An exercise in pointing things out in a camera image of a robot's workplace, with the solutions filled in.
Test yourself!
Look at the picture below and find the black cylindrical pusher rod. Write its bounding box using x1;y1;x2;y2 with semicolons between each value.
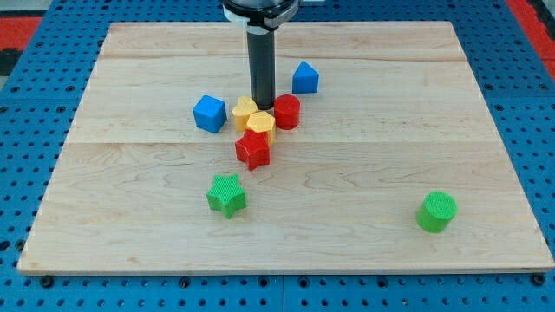
247;32;276;110

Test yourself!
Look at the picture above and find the light wooden board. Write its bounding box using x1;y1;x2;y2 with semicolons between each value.
18;22;554;276

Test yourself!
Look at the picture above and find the black robot arm flange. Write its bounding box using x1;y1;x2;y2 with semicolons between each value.
222;0;299;35

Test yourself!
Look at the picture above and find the red star block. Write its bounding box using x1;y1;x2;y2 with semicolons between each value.
235;129;271;171

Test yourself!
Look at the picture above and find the blue cube block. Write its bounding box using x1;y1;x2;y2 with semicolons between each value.
193;94;227;133

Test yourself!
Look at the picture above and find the red cylinder block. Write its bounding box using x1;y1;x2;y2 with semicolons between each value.
274;94;301;130

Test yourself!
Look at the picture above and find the yellow heart block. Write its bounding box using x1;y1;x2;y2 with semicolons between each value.
232;95;258;132

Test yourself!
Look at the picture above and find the green cylinder block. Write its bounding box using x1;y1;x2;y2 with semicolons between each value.
416;192;458;233

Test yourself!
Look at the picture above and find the yellow pentagon block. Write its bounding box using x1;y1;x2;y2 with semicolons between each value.
246;111;276;146

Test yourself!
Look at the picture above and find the green star block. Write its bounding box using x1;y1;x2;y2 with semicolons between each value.
206;174;247;219

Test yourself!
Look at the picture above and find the blue triangular prism block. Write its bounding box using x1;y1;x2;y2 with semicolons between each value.
292;61;320;94

